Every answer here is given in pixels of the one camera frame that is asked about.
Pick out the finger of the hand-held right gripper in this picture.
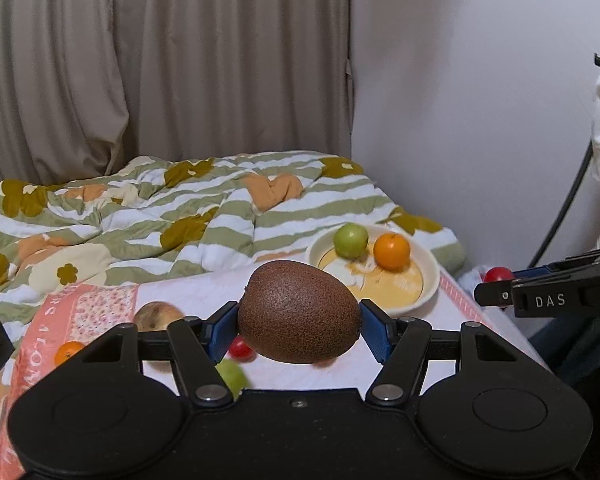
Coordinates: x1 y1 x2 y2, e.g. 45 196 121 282
474 280 515 308
512 265 552 282

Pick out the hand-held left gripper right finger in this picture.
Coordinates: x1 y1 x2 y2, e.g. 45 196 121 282
358 299 518 408

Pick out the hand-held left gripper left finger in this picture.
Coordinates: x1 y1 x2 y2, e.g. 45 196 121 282
82 301 241 408

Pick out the red cherry tomato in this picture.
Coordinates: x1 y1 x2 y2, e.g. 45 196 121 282
482 266 515 285
228 336 255 361

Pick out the green apple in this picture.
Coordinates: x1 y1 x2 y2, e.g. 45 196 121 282
215 358 251 401
333 223 369 260

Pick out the cream bowl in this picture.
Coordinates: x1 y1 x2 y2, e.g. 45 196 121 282
305 223 440 318

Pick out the brownish blemished apple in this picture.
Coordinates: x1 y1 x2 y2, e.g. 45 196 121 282
132 301 185 333

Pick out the brown kiwi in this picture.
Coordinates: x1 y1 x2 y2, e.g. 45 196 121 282
237 260 362 365

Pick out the orange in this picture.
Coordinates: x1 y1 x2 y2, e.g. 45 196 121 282
373 233 411 271
54 341 86 367

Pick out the white crumpled cloth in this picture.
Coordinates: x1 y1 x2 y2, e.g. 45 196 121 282
457 266 488 302

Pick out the pink floral printed cloth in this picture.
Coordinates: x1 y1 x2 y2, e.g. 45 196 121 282
0 265 551 480

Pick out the green striped floral blanket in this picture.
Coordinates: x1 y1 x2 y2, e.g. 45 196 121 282
0 150 468 433

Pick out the beige curtain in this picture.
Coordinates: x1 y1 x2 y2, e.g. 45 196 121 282
0 0 131 196
107 0 355 161

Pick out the black cable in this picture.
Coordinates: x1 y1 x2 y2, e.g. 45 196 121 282
527 137 596 270

